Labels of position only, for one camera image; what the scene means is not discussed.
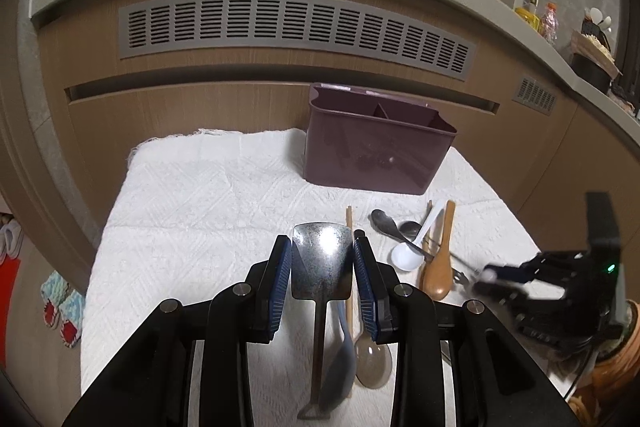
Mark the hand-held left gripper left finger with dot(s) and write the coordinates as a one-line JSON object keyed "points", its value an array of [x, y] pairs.
{"points": [[282, 287]]}

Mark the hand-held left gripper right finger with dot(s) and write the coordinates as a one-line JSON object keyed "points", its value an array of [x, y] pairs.
{"points": [[364, 287]]}

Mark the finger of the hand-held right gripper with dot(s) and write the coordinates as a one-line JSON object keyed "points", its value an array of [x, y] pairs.
{"points": [[510, 273], [497, 294]]}

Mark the metal fork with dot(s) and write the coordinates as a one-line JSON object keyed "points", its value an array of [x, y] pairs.
{"points": [[460, 279]]}

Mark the metal spatula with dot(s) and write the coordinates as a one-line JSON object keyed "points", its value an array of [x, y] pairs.
{"points": [[320, 257]]}

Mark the wooden spoon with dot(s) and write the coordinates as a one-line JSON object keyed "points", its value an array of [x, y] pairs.
{"points": [[436, 277]]}

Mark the dark metal spoon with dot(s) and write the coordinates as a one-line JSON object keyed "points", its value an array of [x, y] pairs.
{"points": [[382, 222], [411, 229]]}

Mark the translucent brown spoon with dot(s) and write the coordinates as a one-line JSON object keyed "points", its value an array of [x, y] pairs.
{"points": [[372, 362]]}

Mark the purple utensil holder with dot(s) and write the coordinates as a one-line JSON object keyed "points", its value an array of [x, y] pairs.
{"points": [[370, 157]]}

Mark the terracotta plant pot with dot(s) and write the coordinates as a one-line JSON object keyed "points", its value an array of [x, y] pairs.
{"points": [[615, 372]]}

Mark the white textured towel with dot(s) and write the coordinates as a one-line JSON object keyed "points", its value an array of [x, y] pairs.
{"points": [[200, 217]]}

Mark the small grey vent grille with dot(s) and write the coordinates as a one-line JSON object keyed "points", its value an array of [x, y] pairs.
{"points": [[535, 93]]}

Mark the wooden cabinet front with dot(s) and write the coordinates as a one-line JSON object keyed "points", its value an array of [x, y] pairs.
{"points": [[200, 107]]}

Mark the knitted slipper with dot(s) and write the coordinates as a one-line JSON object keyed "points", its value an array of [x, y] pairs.
{"points": [[72, 322], [54, 299]]}

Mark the black pot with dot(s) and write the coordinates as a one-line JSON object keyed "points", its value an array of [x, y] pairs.
{"points": [[592, 72]]}

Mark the long grey vent grille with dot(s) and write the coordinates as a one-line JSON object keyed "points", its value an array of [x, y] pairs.
{"points": [[295, 47]]}

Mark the clear bottle with orange cap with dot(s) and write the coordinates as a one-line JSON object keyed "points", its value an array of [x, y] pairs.
{"points": [[549, 24]]}

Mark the yellow bottle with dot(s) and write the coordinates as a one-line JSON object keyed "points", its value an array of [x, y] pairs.
{"points": [[527, 17]]}

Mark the red mat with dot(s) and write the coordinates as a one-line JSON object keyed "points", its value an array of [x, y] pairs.
{"points": [[7, 307]]}

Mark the white slipper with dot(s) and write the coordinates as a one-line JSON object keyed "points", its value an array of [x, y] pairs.
{"points": [[10, 237]]}

